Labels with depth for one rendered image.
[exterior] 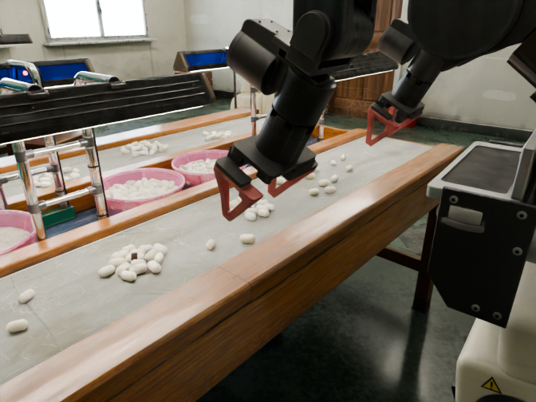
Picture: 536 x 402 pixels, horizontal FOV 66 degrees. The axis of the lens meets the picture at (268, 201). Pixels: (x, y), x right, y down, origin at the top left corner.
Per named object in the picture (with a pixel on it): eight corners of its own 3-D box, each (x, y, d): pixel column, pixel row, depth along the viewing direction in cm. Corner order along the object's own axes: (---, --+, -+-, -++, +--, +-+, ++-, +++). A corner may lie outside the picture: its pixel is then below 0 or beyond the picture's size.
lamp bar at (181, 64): (289, 61, 199) (289, 45, 196) (185, 72, 156) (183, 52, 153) (276, 59, 204) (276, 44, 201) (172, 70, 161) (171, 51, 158)
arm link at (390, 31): (460, 20, 68) (473, 20, 74) (403, -13, 72) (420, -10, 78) (418, 84, 75) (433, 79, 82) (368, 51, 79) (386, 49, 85)
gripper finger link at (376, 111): (350, 137, 84) (374, 97, 79) (365, 130, 90) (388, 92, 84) (376, 157, 82) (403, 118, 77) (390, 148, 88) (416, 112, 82)
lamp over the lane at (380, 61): (398, 69, 165) (400, 50, 162) (305, 87, 122) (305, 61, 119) (380, 68, 170) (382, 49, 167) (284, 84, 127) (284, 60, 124)
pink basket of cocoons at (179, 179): (202, 200, 137) (200, 173, 133) (155, 237, 114) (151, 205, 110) (135, 190, 145) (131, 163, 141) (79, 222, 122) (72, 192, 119)
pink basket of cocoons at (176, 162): (263, 184, 150) (263, 159, 146) (207, 207, 132) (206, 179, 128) (214, 168, 166) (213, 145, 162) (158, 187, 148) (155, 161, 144)
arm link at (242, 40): (333, 21, 37) (373, 21, 43) (243, -38, 40) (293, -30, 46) (281, 131, 44) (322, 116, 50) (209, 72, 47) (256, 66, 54)
